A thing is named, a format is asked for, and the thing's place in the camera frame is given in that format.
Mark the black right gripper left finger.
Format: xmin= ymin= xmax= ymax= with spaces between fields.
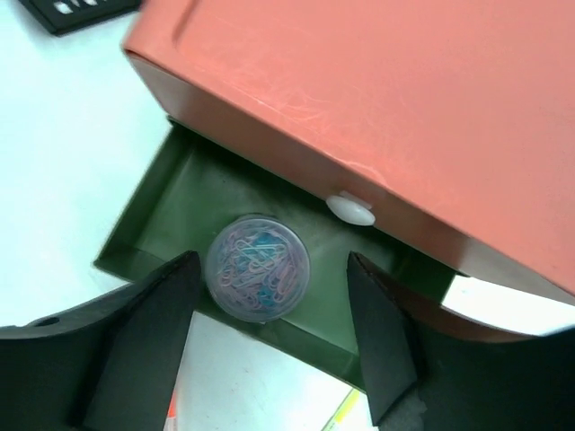
xmin=1 ymin=251 xmax=201 ymax=430

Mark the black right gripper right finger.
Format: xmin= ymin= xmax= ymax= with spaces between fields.
xmin=347 ymin=252 xmax=574 ymax=430

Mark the clear paperclip jar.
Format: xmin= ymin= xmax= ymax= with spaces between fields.
xmin=203 ymin=215 xmax=311 ymax=324

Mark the green drawer box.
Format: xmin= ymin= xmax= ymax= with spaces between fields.
xmin=95 ymin=125 xmax=456 ymax=387

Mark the salmon top drawer box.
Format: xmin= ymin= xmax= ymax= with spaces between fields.
xmin=123 ymin=1 xmax=574 ymax=303

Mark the orange thin pen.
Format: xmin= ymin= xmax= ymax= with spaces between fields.
xmin=164 ymin=392 xmax=177 ymax=431

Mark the yellow thin pen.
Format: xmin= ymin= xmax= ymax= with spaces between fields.
xmin=322 ymin=389 xmax=360 ymax=431

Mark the black mesh file holder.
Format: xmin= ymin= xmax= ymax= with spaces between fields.
xmin=18 ymin=0 xmax=143 ymax=36

